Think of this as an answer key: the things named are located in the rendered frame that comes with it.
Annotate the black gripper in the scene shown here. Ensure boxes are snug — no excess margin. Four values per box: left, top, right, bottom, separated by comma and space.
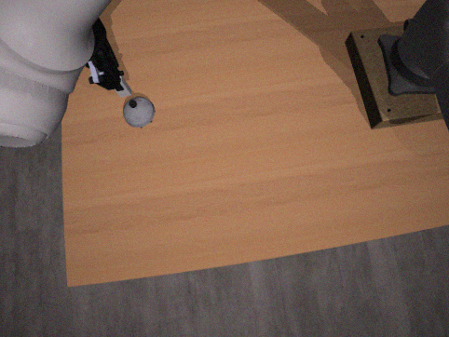
86, 18, 131, 97

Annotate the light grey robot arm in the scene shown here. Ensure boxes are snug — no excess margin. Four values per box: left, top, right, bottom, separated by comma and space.
0, 0, 449, 147

